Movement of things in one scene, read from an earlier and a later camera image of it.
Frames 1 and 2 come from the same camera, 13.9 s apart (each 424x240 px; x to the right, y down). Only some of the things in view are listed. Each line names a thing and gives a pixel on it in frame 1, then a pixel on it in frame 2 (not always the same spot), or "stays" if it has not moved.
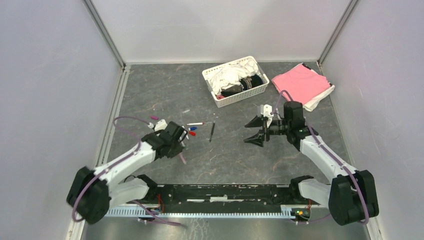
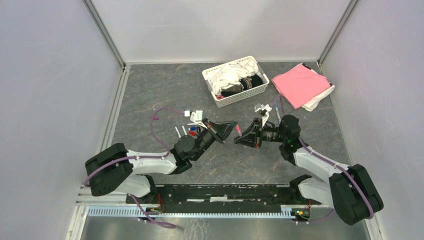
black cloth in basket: x=249 y=82 stays
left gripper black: x=177 y=150 -> x=223 y=130
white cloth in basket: x=231 y=74 stays
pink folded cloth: x=301 y=83 stays
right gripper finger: x=258 y=138 -> x=248 y=138
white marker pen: x=185 y=132 stays
